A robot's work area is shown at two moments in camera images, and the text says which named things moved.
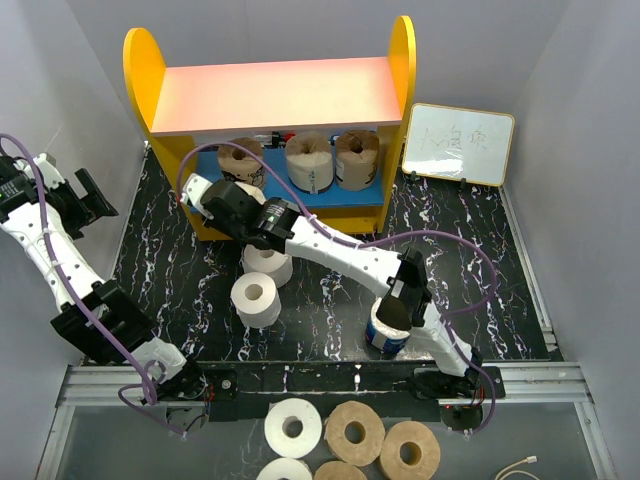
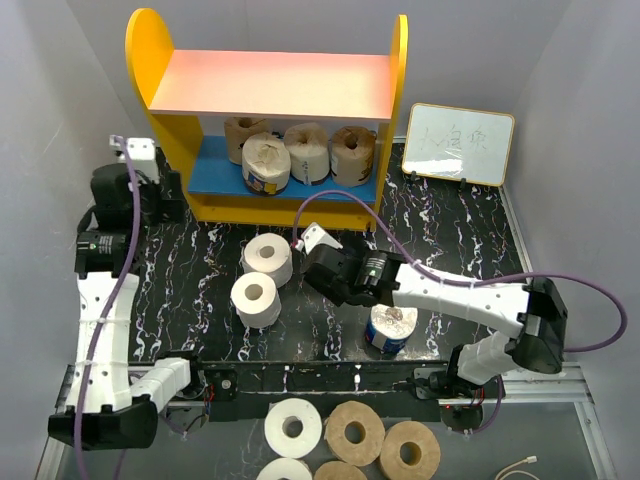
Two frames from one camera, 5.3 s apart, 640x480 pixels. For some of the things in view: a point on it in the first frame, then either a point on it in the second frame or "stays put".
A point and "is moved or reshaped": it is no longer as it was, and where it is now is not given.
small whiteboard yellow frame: x=457 y=144 stays put
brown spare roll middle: x=354 y=433 stays put
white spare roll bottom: x=284 y=468 stays put
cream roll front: x=310 y=161 is moved or reshaped
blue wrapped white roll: x=382 y=335 stays put
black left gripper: x=87 y=210 -> x=167 y=209
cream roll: x=253 y=192 -> x=266 y=163
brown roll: x=238 y=164 -> x=237 y=130
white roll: x=277 y=265 stays put
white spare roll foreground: x=292 y=428 stays put
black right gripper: x=212 y=223 -> x=330 y=293
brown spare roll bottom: x=338 y=470 stays put
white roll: x=256 y=299 stays put
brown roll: x=356 y=159 is moved or reshaped
